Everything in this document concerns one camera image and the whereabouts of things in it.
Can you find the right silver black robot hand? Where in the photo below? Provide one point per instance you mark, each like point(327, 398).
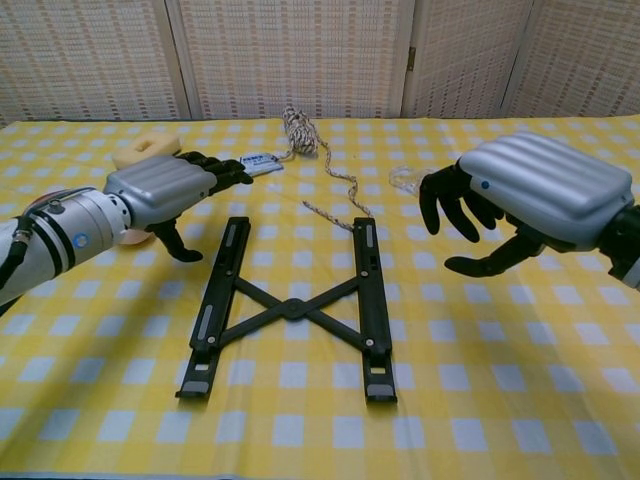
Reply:
point(545, 185)

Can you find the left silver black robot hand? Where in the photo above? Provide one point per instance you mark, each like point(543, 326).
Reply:
point(155, 187)

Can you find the black folding laptop stand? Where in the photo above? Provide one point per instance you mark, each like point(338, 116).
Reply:
point(295, 308)

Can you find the yellow sponge with hole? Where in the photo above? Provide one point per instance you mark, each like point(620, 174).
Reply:
point(125, 155)

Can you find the blue white toothpaste tube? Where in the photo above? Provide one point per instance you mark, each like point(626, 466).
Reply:
point(262, 162)

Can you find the woven folding screen panel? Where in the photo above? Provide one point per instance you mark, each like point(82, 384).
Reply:
point(290, 60)
point(585, 60)
point(465, 60)
point(85, 60)

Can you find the brass screen hinge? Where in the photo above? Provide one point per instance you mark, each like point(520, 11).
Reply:
point(412, 58)

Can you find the yellow white checked tablecloth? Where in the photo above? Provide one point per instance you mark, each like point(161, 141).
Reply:
point(150, 450)

